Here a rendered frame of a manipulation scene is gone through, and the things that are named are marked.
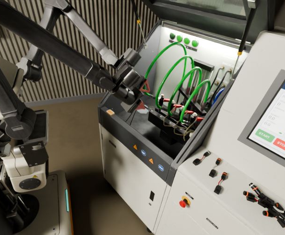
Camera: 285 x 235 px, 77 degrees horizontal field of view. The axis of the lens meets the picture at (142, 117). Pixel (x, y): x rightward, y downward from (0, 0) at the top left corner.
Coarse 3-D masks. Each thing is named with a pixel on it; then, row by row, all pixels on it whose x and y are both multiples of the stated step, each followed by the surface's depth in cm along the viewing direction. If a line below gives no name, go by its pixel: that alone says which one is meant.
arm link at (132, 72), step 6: (126, 66) 65; (120, 72) 66; (126, 72) 65; (132, 72) 65; (102, 78) 61; (108, 78) 62; (114, 78) 66; (120, 78) 65; (126, 78) 66; (132, 78) 66; (138, 78) 67; (102, 84) 62; (108, 84) 63; (114, 84) 64; (126, 84) 66; (132, 84) 68; (108, 90) 64
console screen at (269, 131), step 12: (276, 84) 72; (264, 96) 75; (276, 96) 72; (264, 108) 76; (276, 108) 73; (252, 120) 80; (264, 120) 77; (276, 120) 74; (252, 132) 81; (264, 132) 78; (276, 132) 75; (252, 144) 82; (264, 144) 78; (276, 144) 75; (276, 156) 76
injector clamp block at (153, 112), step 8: (152, 112) 119; (152, 120) 121; (160, 120) 115; (168, 120) 114; (176, 120) 114; (160, 128) 118; (168, 128) 113; (176, 128) 108; (160, 136) 122; (168, 136) 116; (176, 136) 110; (184, 144) 108
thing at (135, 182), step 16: (112, 144) 132; (112, 160) 145; (128, 160) 124; (112, 176) 161; (128, 176) 135; (144, 176) 116; (128, 192) 148; (144, 192) 125; (160, 192) 109; (144, 208) 137
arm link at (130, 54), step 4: (128, 48) 83; (128, 52) 83; (132, 52) 82; (136, 52) 81; (108, 56) 82; (112, 56) 82; (120, 56) 83; (124, 56) 83; (128, 56) 82; (132, 56) 82; (136, 56) 82; (140, 56) 83; (108, 60) 82; (112, 60) 82; (116, 60) 82; (120, 60) 84; (128, 60) 82; (132, 60) 82; (136, 60) 83; (112, 64) 82; (116, 64) 84; (132, 64) 83
